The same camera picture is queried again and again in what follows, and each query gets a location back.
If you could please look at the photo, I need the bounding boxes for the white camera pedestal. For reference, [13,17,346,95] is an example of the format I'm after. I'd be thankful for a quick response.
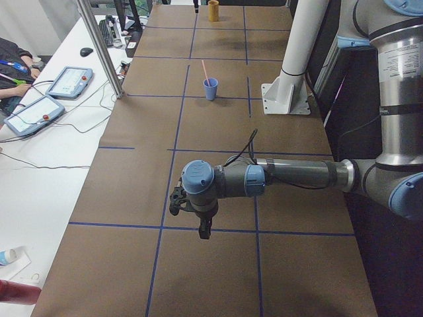
[261,0,329,115]

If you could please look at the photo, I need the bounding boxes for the blue ribbed cup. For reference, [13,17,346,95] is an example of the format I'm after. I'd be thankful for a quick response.
[203,77,219,101]

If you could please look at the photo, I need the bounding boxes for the lower teach pendant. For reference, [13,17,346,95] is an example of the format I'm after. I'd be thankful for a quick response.
[4,96,65,137]

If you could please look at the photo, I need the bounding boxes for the black computer mouse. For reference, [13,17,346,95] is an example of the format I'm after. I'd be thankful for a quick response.
[79,48,93,57]

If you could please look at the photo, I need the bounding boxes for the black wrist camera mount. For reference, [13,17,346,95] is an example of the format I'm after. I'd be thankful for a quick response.
[169,186,194,216]

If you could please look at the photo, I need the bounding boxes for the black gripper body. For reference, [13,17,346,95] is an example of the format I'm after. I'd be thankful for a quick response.
[198,215,212,240]
[193,0,199,14]

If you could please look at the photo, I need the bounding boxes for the seated person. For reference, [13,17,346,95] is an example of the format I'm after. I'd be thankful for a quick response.
[1,38,41,116]

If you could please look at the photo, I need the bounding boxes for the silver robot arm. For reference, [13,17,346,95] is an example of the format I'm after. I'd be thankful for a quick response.
[169,1,422,239]

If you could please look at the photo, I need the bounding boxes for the black keyboard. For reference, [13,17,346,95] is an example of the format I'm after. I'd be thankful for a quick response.
[98,19,114,48]

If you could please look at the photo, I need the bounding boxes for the white plastic bottle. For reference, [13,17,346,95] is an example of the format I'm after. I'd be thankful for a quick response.
[1,246,31,269]

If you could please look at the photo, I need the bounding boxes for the upper teach pendant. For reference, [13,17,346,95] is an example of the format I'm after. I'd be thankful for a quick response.
[46,66,93,100]

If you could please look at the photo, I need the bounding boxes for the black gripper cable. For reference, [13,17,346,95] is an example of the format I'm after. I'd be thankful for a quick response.
[224,129,331,190]

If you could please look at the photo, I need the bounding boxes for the yellow cup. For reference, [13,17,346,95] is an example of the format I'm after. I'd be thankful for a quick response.
[208,0,219,22]

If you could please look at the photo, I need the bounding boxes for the red cylinder bottle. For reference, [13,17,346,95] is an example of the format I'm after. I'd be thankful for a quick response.
[1,280,42,305]

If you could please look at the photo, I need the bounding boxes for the aluminium frame post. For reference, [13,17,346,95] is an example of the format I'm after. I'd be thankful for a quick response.
[76,0,124,99]

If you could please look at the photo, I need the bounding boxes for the teach pendant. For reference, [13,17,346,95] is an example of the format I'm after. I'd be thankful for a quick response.
[4,96,65,137]
[46,66,93,100]

